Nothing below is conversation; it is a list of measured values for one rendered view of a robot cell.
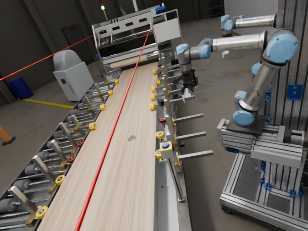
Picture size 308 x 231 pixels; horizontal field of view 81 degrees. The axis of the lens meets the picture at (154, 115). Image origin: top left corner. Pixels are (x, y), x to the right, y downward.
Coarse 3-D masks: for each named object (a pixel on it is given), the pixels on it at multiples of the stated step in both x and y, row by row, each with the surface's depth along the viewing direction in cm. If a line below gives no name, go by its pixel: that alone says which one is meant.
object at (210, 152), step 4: (200, 152) 148; (204, 152) 147; (208, 152) 146; (212, 152) 145; (180, 156) 150; (184, 156) 149; (188, 156) 148; (192, 156) 147; (196, 156) 147; (200, 156) 147; (204, 156) 147; (160, 160) 152; (164, 160) 151; (180, 160) 150
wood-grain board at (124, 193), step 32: (128, 96) 267; (96, 128) 211; (128, 128) 192; (96, 160) 161; (128, 160) 150; (64, 192) 139; (96, 192) 131; (128, 192) 124; (64, 224) 116; (96, 224) 110; (128, 224) 105
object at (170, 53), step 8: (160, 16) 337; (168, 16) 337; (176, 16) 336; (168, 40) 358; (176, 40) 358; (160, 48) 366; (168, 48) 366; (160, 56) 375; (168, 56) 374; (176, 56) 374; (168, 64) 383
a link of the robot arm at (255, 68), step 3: (258, 63) 154; (255, 66) 152; (258, 66) 151; (252, 69) 154; (255, 69) 150; (252, 72) 154; (255, 72) 151; (252, 75) 156; (255, 75) 152; (252, 78) 157; (252, 81) 159
